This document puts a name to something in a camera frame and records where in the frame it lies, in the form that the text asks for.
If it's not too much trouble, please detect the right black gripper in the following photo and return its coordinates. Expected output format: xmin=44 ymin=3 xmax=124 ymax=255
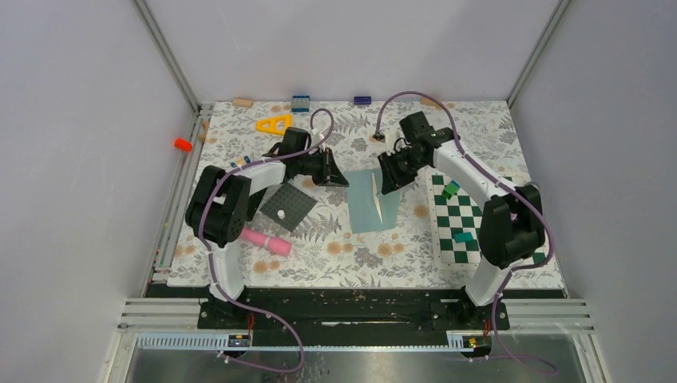
xmin=378 ymin=147 xmax=427 ymax=195

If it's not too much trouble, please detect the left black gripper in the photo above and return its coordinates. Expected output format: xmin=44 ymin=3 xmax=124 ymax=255
xmin=295 ymin=147 xmax=349 ymax=188

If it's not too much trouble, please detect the light blue envelope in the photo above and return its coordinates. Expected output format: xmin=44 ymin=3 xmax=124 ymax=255
xmin=345 ymin=169 xmax=400 ymax=234

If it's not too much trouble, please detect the beige letter paper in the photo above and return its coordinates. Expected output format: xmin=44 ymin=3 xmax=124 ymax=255
xmin=371 ymin=172 xmax=383 ymax=224

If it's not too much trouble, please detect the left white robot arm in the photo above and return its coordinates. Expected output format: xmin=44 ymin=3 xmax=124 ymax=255
xmin=185 ymin=128 xmax=349 ymax=328

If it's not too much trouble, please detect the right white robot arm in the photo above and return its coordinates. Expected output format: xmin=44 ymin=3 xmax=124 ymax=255
xmin=378 ymin=112 xmax=546 ymax=329

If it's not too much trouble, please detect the grey lego baseplate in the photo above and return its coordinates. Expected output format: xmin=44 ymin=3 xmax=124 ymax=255
xmin=259 ymin=184 xmax=317 ymax=232

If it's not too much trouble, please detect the blue green lego block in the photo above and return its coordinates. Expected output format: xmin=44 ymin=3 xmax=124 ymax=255
xmin=441 ymin=180 xmax=461 ymax=200

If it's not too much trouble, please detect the floral table mat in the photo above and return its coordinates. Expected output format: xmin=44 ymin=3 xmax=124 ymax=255
xmin=168 ymin=100 xmax=566 ymax=290

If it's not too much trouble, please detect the yellow triangle toy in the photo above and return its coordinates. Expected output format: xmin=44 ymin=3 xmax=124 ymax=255
xmin=255 ymin=114 xmax=292 ymax=136

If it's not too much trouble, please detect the green white chessboard mat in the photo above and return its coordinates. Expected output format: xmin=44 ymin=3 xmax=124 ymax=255
xmin=429 ymin=174 xmax=551 ymax=271

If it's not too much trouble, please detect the blue lego brick stack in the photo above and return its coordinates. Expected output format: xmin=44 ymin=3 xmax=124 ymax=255
xmin=290 ymin=95 xmax=311 ymax=113

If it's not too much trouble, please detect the dark purple lego brick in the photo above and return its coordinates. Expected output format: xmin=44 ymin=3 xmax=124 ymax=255
xmin=353 ymin=96 xmax=372 ymax=105

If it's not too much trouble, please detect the right wooden cylinder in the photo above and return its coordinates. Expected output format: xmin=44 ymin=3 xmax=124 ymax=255
xmin=421 ymin=97 xmax=448 ymax=109

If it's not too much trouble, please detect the wooden cylinder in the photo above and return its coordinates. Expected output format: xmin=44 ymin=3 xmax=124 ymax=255
xmin=421 ymin=97 xmax=448 ymax=109
xmin=232 ymin=98 xmax=254 ymax=109

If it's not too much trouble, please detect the teal small block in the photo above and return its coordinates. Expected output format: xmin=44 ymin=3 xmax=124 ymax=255
xmin=453 ymin=232 xmax=473 ymax=243

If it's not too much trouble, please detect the wooden toy car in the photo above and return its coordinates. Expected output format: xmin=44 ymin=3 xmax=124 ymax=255
xmin=230 ymin=156 xmax=251 ymax=168

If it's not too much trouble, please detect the left wooden cylinder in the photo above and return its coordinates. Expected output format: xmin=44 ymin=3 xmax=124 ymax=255
xmin=232 ymin=98 xmax=254 ymax=109

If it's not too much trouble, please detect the orange red cap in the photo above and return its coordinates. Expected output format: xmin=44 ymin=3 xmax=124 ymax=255
xmin=173 ymin=137 xmax=192 ymax=152

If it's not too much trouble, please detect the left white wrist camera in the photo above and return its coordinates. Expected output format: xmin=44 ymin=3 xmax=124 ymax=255
xmin=310 ymin=128 xmax=329 ymax=147

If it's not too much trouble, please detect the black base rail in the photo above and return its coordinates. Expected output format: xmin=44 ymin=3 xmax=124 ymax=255
xmin=197 ymin=287 xmax=564 ymax=347

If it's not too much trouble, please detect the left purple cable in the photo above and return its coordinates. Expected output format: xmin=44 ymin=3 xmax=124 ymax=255
xmin=196 ymin=108 xmax=336 ymax=374

